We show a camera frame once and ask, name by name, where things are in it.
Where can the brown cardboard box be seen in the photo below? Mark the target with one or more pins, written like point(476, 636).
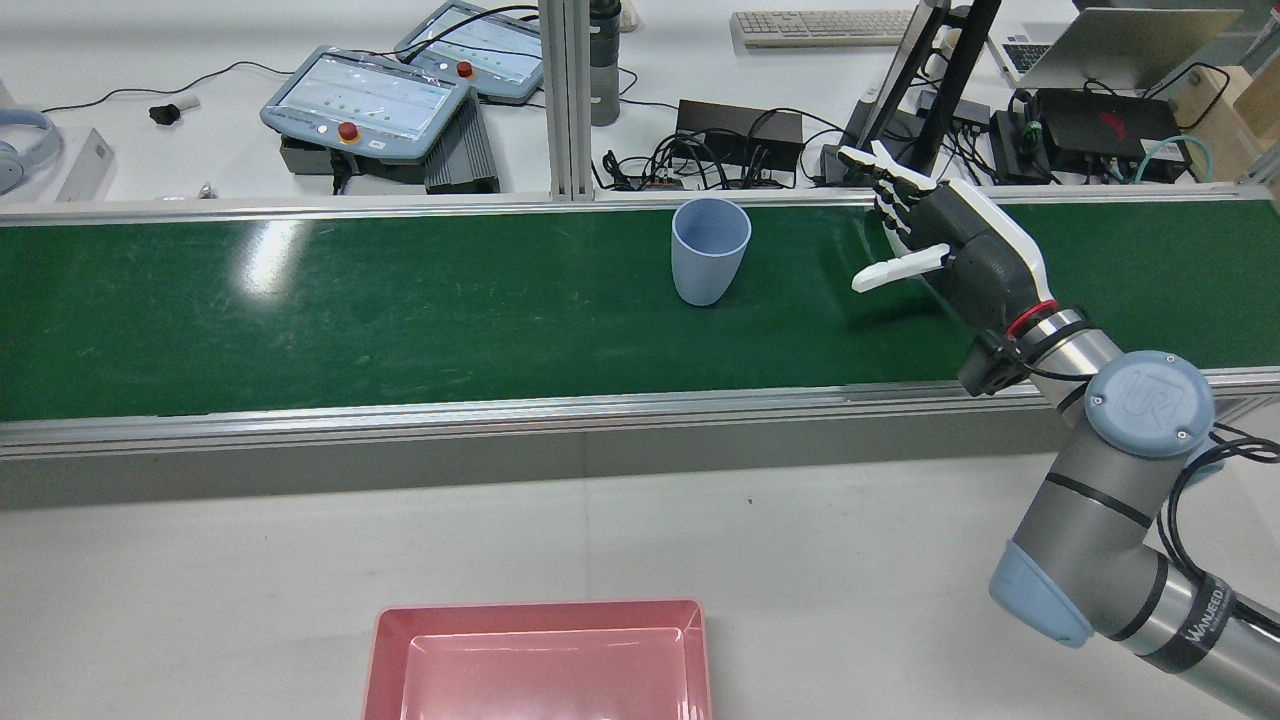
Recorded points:
point(1235, 115)

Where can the black hub box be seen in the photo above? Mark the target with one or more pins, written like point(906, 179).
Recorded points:
point(735, 125)

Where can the grey teach pendant red button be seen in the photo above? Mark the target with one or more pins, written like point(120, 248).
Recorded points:
point(365, 100)
point(490, 50)

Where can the black monitor stand pole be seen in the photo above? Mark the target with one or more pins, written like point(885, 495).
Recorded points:
point(965, 55)

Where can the right grey robot arm blue caps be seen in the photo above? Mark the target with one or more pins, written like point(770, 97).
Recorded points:
point(1110, 520)

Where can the white flat box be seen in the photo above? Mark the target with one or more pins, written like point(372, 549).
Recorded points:
point(85, 165)

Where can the silver laptop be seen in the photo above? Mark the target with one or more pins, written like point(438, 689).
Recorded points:
point(1130, 45)

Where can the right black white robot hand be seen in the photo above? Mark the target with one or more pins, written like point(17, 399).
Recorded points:
point(980, 260)

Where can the grey slanted monitor panel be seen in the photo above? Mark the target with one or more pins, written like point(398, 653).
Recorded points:
point(895, 85)

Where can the pink plastic box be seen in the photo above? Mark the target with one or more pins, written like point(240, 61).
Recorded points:
point(540, 665)

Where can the black device box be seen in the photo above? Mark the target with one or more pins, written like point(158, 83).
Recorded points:
point(1105, 120)

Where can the green conveyor belt aluminium frame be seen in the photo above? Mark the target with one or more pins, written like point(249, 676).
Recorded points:
point(300, 320)

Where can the black white small plug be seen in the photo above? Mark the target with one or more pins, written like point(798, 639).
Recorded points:
point(165, 113)

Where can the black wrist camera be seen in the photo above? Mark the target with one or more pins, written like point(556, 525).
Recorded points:
point(990, 365)

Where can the vertical aluminium frame post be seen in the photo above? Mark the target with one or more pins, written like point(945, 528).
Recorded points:
point(565, 100)

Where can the white computer keyboard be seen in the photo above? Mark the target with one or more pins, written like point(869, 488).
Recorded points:
point(820, 27)

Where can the pale blue headphones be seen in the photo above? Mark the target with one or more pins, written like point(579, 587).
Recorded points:
point(30, 140)

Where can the pale blue plastic cup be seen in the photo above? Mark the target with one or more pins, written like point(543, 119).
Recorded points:
point(705, 265)

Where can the dark grey bottle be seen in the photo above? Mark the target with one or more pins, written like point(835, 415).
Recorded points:
point(604, 70)

